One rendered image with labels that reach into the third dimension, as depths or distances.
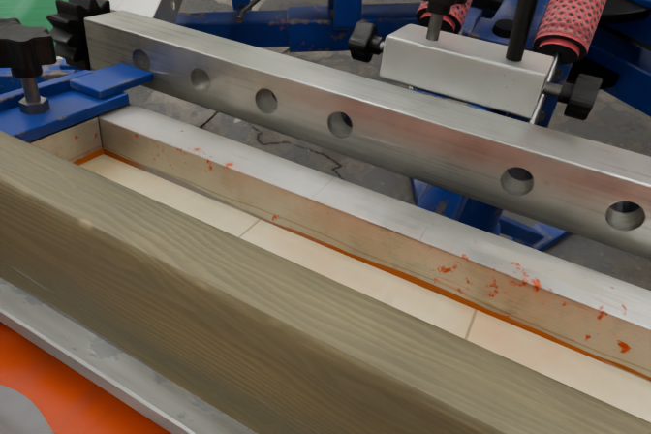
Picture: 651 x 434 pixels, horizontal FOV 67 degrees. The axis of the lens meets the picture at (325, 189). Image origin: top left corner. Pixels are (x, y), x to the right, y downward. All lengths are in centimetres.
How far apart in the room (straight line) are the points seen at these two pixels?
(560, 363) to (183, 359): 22
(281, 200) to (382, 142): 9
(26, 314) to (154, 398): 8
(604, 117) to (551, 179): 211
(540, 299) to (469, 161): 11
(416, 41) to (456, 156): 10
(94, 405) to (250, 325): 13
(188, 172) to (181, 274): 23
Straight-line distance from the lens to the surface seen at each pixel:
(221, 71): 43
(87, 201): 21
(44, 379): 29
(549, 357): 33
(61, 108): 44
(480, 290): 33
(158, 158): 42
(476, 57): 40
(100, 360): 24
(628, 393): 34
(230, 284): 17
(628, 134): 241
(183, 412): 22
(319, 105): 39
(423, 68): 41
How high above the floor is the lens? 132
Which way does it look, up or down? 46 degrees down
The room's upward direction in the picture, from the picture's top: 1 degrees counter-clockwise
